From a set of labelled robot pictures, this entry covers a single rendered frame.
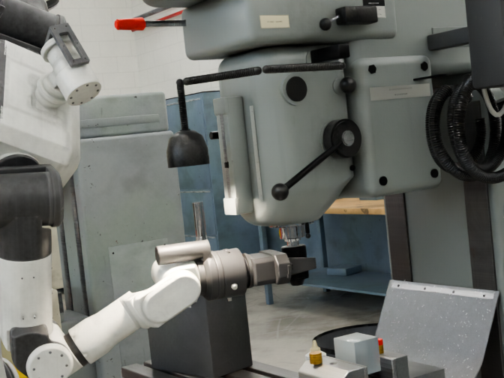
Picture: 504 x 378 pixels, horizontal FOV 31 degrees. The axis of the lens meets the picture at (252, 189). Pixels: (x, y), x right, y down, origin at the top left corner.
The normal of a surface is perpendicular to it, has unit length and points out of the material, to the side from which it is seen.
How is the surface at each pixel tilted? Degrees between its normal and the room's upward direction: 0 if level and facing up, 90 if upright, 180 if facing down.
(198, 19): 90
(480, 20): 90
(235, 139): 90
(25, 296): 104
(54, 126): 57
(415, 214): 90
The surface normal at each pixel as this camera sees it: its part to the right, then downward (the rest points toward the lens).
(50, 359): 0.35, 0.26
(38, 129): 0.61, -0.57
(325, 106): 0.54, -0.01
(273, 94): -0.11, 0.07
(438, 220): -0.84, 0.11
